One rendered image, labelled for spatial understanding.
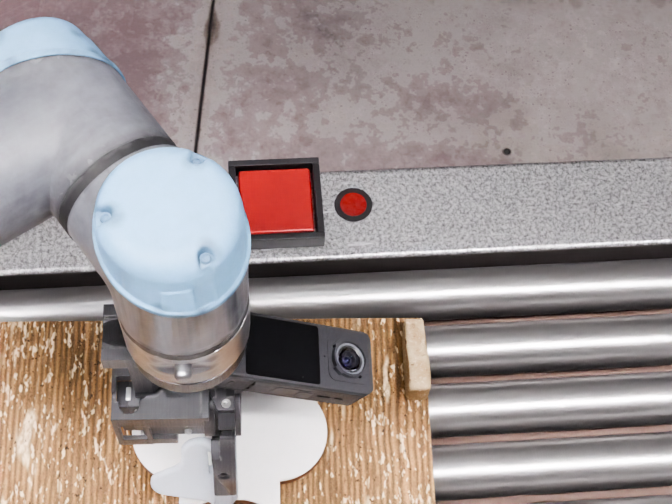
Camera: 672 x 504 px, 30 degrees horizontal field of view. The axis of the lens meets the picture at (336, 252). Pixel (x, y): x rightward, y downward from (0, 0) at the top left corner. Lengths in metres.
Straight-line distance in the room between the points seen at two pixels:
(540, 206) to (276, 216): 0.22
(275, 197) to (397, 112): 1.17
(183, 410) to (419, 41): 1.55
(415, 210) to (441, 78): 1.20
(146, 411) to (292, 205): 0.29
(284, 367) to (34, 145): 0.23
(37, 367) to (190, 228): 0.39
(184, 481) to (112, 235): 0.31
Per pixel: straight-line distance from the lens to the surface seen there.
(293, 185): 1.04
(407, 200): 1.06
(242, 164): 1.05
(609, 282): 1.05
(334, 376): 0.81
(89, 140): 0.66
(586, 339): 1.02
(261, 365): 0.78
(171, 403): 0.80
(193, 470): 0.87
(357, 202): 1.05
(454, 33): 2.30
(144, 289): 0.62
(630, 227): 1.08
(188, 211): 0.61
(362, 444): 0.95
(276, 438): 0.93
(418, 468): 0.95
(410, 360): 0.95
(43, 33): 0.70
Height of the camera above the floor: 1.84
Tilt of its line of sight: 64 degrees down
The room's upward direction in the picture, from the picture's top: 7 degrees clockwise
